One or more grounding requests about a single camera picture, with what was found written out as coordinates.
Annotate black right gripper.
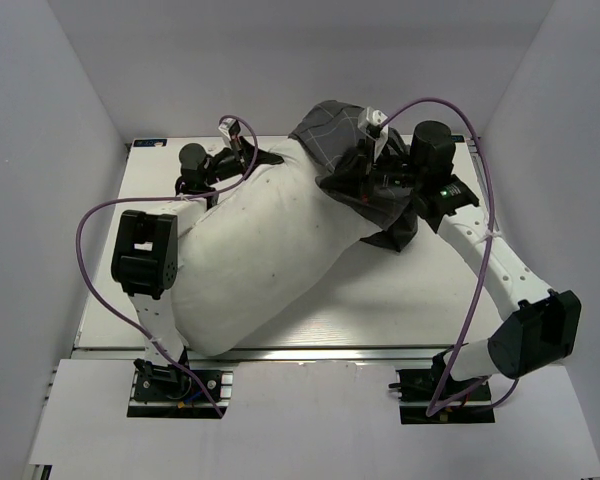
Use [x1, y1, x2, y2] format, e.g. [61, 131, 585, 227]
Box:
[318, 137, 424, 203]

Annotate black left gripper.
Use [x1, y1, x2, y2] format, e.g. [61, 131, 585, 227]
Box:
[203, 135, 284, 186]

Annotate dark grey checked pillowcase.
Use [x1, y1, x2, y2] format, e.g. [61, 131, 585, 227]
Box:
[290, 100, 418, 252]

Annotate white pillow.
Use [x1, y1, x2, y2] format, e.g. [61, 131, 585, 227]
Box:
[171, 139, 380, 356]

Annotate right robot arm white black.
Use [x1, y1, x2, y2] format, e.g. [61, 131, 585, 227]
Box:
[358, 111, 582, 399]

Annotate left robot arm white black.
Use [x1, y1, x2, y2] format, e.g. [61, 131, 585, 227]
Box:
[111, 137, 283, 399]

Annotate blue label sticker left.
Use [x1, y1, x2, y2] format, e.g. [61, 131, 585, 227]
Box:
[132, 138, 167, 148]

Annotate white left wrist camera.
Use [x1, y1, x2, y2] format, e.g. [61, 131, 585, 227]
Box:
[218, 116, 241, 149]

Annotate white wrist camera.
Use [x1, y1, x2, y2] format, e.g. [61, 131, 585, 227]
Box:
[218, 116, 241, 149]
[357, 107, 389, 160]

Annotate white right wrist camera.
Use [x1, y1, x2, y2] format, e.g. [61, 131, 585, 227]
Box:
[357, 107, 389, 160]

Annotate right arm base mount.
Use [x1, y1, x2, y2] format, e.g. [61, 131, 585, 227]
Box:
[388, 354, 495, 425]

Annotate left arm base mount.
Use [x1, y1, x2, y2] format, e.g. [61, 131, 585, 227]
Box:
[126, 359, 233, 420]

